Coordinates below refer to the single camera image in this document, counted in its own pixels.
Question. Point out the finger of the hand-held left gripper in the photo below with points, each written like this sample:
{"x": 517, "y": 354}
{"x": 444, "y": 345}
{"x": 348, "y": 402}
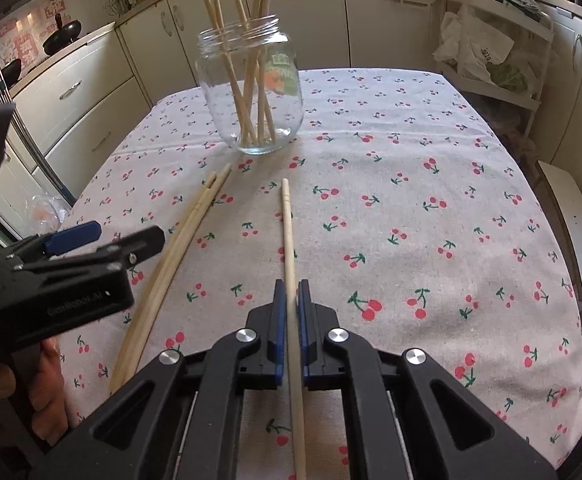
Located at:
{"x": 121, "y": 250}
{"x": 73, "y": 237}

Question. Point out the white plastic bag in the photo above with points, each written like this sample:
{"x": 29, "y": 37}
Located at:
{"x": 471, "y": 45}

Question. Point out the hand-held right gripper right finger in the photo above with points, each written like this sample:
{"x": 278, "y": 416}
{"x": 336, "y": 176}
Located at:
{"x": 303, "y": 320}

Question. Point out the cherry print tablecloth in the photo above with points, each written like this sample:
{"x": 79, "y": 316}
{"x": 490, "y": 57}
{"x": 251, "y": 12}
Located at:
{"x": 396, "y": 185}

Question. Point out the white storage trolley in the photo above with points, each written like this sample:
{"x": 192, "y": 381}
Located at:
{"x": 496, "y": 20}

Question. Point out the pale bamboo chopstick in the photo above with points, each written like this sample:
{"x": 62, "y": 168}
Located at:
{"x": 210, "y": 182}
{"x": 223, "y": 176}
{"x": 288, "y": 240}

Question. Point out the clear plastic bag with snacks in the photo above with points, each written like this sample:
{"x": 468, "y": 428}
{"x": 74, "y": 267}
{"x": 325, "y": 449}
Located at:
{"x": 46, "y": 215}

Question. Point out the black cooking pot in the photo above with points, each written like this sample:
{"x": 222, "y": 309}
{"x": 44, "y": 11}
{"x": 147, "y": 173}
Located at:
{"x": 8, "y": 72}

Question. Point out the person's left hand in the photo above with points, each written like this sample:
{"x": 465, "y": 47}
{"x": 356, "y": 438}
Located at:
{"x": 51, "y": 385}

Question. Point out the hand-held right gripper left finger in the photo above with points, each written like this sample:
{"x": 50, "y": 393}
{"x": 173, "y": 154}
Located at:
{"x": 280, "y": 320}

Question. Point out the white door base cabinet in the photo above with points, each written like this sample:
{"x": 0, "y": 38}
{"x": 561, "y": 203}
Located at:
{"x": 371, "y": 20}

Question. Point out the black wok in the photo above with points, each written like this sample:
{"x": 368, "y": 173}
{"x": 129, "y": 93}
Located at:
{"x": 63, "y": 35}

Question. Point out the white drawer base cabinet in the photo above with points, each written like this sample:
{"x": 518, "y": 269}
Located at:
{"x": 86, "y": 110}

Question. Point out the pink wall stickers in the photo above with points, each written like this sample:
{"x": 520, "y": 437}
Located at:
{"x": 21, "y": 35}

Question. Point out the clear glass jar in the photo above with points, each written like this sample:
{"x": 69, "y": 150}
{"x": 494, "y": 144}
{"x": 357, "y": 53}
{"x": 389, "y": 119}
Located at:
{"x": 216, "y": 110}

